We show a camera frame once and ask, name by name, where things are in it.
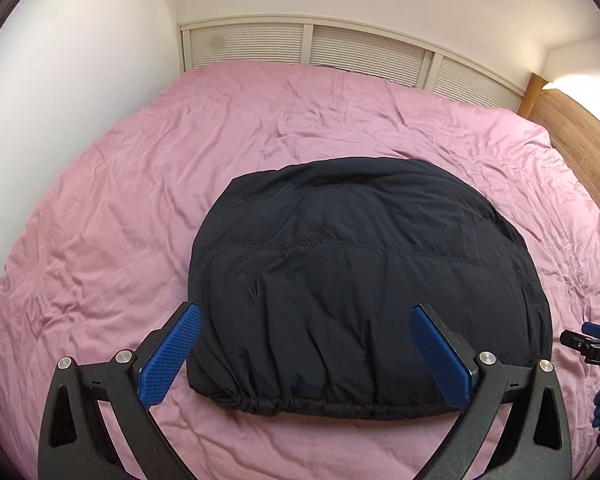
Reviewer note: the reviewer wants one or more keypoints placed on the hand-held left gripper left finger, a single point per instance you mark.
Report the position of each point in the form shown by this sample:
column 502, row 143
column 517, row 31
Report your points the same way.
column 172, row 355

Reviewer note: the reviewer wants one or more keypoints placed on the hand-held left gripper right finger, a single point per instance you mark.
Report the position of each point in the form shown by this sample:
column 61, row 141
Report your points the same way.
column 437, row 355

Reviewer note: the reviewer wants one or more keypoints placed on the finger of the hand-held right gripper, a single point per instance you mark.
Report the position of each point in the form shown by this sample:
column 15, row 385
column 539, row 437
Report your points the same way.
column 594, row 331
column 575, row 342

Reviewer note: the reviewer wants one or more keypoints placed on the black puffer coat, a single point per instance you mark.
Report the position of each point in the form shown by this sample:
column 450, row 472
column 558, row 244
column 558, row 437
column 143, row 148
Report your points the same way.
column 360, row 280

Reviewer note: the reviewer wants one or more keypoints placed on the pink bed duvet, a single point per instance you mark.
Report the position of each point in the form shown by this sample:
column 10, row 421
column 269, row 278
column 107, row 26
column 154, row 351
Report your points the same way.
column 130, row 185

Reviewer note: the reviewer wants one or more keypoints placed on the wooden headboard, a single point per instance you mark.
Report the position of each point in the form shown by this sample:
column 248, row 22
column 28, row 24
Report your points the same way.
column 570, row 125

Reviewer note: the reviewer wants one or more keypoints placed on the white louvered panel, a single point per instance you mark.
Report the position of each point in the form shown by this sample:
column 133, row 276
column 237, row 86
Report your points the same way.
column 340, row 50

